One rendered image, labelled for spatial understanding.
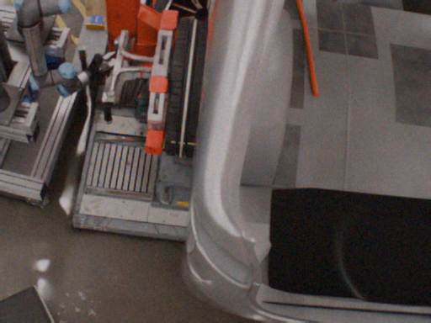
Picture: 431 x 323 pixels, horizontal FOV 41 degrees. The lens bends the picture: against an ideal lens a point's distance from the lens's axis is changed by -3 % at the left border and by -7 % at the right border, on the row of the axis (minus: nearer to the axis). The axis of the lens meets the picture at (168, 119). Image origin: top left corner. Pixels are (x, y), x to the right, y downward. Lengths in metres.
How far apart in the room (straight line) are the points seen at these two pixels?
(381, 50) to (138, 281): 1.77
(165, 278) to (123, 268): 0.24
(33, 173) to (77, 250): 0.50
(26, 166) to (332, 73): 1.75
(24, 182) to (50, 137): 0.32
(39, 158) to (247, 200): 1.36
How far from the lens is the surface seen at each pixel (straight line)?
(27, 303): 3.02
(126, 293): 3.33
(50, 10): 2.63
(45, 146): 3.47
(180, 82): 2.55
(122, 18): 3.12
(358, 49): 2.95
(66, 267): 3.40
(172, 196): 3.37
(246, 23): 1.94
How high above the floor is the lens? 3.21
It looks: 58 degrees down
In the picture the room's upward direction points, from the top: 3 degrees clockwise
